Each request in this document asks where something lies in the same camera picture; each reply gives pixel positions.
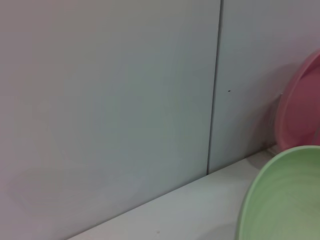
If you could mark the light green round plate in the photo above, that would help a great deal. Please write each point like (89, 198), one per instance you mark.
(287, 197)

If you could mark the pink red round plate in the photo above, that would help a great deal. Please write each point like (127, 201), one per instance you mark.
(305, 112)

